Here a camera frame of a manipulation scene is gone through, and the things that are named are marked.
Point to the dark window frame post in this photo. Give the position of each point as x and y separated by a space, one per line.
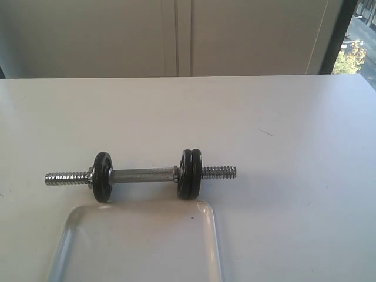
341 25

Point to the chrome collar nut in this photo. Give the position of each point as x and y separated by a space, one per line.
89 177

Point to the white rectangular tray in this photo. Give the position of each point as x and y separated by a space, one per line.
139 241

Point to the chrome threaded dumbbell bar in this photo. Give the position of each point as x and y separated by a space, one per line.
169 174

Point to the black weight plate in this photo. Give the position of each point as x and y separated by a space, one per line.
185 175
101 185
196 174

